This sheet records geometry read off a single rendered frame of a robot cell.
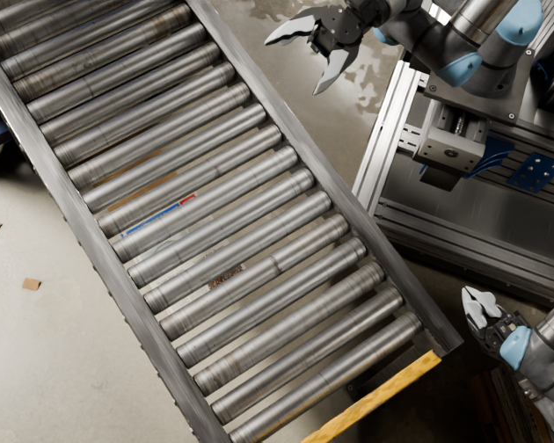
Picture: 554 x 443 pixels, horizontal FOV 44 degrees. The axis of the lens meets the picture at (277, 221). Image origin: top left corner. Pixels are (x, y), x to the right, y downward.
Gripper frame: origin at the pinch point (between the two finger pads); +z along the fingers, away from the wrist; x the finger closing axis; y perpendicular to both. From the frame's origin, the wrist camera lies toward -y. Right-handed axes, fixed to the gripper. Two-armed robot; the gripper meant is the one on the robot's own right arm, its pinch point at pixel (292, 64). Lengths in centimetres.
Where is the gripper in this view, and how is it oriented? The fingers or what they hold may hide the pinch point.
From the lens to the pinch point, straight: 113.3
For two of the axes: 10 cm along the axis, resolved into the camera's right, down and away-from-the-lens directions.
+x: -6.8, -7.3, 0.9
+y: -1.7, 2.7, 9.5
